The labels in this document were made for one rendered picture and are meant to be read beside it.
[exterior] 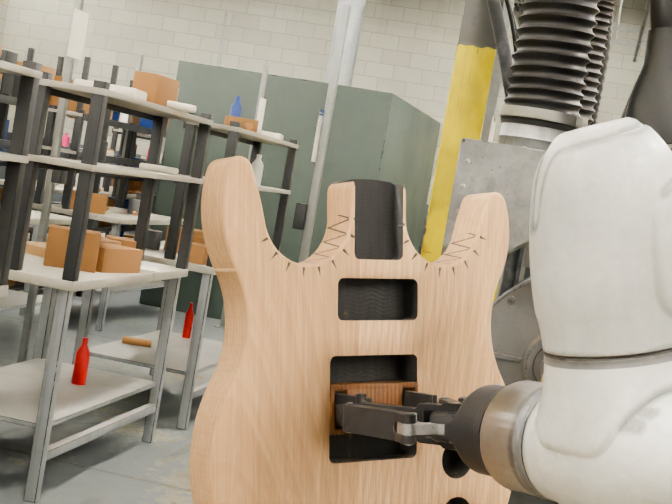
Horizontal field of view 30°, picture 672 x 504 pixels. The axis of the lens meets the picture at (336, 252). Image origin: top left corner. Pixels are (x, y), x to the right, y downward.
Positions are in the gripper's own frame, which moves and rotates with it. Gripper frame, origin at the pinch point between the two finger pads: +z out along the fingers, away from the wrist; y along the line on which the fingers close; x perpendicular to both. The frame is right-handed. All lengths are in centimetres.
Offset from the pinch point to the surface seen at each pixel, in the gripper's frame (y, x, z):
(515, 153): 28.6, 27.0, 14.5
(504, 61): 64, 47, 60
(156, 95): 159, 89, 415
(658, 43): 48, 42, 11
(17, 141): 70, 55, 331
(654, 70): 47, 38, 11
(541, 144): 41, 30, 24
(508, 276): 67, 12, 61
